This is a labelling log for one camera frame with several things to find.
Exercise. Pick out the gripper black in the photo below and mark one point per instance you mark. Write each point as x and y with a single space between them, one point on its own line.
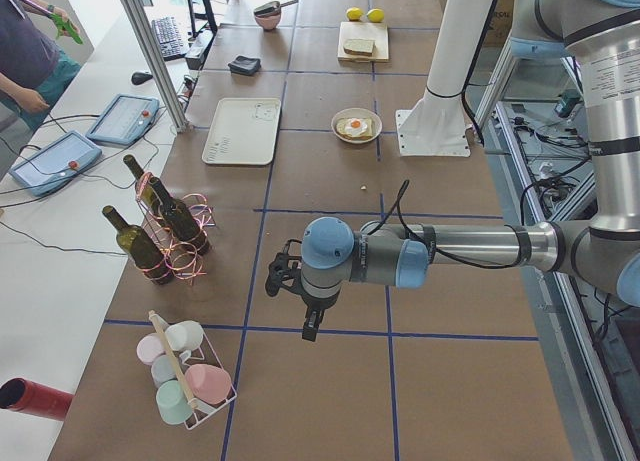
316 304

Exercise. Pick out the toast with fried egg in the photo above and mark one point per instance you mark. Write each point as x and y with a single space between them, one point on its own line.
355 128

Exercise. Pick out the white plate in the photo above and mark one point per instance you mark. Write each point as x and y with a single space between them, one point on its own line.
357 112

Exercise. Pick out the bread slice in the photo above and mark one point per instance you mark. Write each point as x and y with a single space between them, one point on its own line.
359 47

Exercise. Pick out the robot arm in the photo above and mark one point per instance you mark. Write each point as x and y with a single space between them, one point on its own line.
603 36

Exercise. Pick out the cream serving tray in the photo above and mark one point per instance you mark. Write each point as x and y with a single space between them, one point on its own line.
243 132

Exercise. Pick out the white cup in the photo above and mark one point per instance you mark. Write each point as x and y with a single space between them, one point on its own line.
184 335

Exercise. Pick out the grey cup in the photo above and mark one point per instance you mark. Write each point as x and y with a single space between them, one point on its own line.
162 370

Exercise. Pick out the mint green cup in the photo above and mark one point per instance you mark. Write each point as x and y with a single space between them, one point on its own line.
172 403

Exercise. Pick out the pink cup top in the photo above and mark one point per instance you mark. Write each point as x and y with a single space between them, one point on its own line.
149 348

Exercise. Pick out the green wine bottle middle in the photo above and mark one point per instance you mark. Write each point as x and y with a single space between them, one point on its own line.
178 217

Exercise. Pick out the green wine bottle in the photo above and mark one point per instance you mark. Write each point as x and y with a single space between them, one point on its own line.
178 217
139 246
144 192

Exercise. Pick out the green wine bottle front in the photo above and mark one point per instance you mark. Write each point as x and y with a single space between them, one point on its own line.
139 246

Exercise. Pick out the green wine bottle back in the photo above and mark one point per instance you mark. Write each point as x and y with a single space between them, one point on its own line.
144 192

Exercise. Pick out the dark grey folded cloth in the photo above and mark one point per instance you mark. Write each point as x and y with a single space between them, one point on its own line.
244 65

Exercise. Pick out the teach pendant far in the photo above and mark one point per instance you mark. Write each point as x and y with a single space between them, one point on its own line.
125 120

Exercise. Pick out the teach pendant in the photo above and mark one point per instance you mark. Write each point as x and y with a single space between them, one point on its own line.
125 120
55 165

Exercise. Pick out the wooden cutting board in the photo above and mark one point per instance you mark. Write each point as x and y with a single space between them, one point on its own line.
364 30

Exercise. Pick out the red cylinder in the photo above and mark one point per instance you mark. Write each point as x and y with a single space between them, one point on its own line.
28 397

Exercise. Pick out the black computer mouse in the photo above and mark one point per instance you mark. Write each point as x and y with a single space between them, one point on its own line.
140 77

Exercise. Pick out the teach pendant near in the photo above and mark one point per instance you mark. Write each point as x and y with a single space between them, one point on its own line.
55 165

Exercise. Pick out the pink bowl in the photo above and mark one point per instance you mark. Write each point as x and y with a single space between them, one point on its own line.
268 21

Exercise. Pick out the yellow lemon left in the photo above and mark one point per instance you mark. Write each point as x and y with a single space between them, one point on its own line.
354 13

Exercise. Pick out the yellow lemon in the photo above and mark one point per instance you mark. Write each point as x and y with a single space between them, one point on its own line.
354 13
375 15

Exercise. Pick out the yellow lemon right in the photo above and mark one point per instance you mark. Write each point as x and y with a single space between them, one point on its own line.
375 15

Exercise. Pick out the metal scoop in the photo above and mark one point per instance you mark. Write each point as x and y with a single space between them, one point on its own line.
272 8

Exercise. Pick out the black keyboard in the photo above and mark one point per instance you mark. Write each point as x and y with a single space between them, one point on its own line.
168 37

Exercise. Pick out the person in dark shirt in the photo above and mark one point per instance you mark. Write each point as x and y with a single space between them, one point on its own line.
35 70

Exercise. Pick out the green tool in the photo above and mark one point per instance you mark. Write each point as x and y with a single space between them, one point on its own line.
64 25

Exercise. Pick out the white wire cup rack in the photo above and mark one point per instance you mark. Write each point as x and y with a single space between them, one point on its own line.
205 354

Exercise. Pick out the wooden rack handle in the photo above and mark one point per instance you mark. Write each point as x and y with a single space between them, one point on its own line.
157 323

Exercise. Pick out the copper wire bottle rack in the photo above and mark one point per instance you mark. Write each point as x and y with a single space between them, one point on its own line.
181 258

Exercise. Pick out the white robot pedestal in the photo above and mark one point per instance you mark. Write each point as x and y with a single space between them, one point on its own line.
436 125

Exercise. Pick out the aluminium frame post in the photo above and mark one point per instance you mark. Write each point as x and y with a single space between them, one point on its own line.
136 14

